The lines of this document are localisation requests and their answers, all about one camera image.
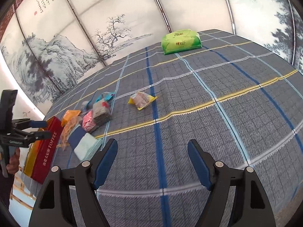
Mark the painted folding screen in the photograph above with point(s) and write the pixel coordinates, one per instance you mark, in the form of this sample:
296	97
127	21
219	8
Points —
49	46

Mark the gold red snack tin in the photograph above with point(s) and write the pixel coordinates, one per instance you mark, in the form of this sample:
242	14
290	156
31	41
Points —
40	155

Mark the pink wrapped snack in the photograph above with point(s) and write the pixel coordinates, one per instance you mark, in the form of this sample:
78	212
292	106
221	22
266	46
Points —
88	123

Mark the plaid blue grey tablecloth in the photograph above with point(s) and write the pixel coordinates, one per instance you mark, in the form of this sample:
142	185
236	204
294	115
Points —
239	100

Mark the orange snack packet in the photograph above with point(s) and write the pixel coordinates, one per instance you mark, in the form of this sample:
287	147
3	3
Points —
69	114

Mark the yellow clear snack packet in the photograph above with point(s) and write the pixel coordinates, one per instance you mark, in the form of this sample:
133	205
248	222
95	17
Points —
141	100

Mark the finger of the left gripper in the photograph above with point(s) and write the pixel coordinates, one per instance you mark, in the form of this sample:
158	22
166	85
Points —
35	137
28	123

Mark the clear fried snack bag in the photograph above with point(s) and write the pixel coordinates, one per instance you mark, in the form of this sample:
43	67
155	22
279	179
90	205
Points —
71	124

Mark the wooden chair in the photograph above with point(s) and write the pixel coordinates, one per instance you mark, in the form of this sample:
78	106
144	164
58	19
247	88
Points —
21	194

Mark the left hand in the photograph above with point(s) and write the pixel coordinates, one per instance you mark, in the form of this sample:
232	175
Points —
14	163

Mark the grey snack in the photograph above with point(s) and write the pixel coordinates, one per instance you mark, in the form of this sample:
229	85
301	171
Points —
101	112

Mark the navy white snack packet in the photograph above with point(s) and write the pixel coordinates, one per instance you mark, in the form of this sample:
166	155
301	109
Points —
83	144

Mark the green tissue pack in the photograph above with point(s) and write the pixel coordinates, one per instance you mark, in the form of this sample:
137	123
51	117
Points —
181	40

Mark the teal wrapped candy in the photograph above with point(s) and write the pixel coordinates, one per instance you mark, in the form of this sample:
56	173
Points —
106	96

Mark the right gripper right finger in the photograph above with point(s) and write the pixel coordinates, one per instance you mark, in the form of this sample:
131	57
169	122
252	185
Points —
251	206

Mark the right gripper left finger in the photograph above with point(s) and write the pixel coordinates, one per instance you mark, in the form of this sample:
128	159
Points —
53	206

